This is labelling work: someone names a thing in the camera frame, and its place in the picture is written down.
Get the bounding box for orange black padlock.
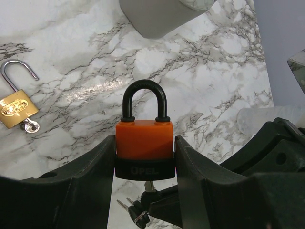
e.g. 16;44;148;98
115;79;175;181

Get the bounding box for grey cylinder holder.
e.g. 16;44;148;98
119;0;215;39

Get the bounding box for brass padlock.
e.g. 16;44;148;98
0;59;39;129

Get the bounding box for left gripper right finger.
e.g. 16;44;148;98
175;136;305;229

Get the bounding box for clear plastic water bottle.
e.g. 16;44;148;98
237;104;305;136

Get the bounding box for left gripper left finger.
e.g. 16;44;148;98
0;135;116;229

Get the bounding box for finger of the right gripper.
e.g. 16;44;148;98
220;117;305;176

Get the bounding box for small silver key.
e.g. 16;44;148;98
20;118;40;134

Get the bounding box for black keys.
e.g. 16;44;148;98
116;180;179;229

